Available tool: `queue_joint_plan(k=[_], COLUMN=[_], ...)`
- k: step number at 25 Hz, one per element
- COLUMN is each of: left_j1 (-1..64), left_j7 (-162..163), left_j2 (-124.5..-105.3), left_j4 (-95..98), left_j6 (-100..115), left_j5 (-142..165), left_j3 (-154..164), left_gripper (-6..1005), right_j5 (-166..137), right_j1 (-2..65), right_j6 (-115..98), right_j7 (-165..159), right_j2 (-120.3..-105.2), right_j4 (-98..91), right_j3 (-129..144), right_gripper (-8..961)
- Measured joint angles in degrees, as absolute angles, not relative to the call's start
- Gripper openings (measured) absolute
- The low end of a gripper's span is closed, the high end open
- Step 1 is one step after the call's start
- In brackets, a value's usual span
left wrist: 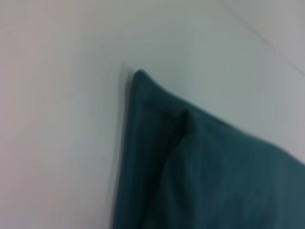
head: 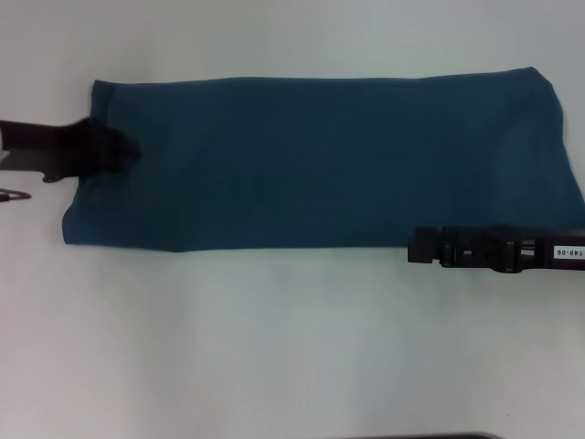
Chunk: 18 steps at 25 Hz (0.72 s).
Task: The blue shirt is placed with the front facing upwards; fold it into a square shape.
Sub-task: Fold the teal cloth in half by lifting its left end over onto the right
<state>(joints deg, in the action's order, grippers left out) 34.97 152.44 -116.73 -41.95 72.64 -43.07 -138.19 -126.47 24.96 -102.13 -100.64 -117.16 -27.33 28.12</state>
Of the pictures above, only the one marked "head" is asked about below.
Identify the teal t-shirt with pink print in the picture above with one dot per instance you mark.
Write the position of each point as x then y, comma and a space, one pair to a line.
320, 160

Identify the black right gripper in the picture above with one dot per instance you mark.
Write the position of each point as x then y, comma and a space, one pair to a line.
555, 251

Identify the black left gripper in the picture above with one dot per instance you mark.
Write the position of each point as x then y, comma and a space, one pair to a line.
45, 148

